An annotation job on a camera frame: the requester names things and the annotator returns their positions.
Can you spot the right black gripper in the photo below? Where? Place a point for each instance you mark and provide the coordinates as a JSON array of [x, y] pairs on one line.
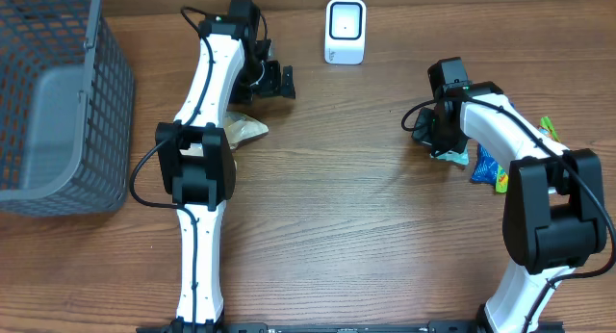
[[459, 141]]

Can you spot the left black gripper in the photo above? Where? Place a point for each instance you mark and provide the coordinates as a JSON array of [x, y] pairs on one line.
[[273, 86]]

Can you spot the mint green snack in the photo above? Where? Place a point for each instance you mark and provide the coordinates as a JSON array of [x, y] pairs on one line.
[[462, 158]]

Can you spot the beige snack bag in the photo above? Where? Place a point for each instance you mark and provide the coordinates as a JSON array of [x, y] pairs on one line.
[[239, 128]]

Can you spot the blue cookie pack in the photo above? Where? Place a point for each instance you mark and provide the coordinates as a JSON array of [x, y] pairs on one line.
[[486, 168]]

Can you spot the green gummy candy bag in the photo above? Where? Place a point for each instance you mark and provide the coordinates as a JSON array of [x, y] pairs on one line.
[[545, 127]]

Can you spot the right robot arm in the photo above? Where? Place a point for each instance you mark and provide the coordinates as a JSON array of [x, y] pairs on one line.
[[554, 217]]

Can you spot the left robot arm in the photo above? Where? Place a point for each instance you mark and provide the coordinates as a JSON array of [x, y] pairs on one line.
[[195, 156]]

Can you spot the white barcode scanner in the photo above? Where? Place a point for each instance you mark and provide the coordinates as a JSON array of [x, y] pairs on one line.
[[345, 32]]

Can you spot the dark grey plastic basket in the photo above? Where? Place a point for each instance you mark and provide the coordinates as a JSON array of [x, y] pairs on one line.
[[67, 102]]

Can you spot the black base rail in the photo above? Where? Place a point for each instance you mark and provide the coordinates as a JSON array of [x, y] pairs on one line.
[[436, 326]]

